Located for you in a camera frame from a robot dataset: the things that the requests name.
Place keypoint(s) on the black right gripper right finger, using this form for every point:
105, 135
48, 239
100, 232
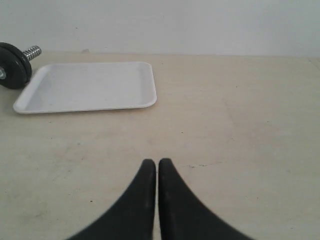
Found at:
182, 216

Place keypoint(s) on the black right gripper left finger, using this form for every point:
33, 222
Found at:
132, 216

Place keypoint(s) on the white plastic tray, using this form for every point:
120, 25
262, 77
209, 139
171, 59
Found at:
83, 87

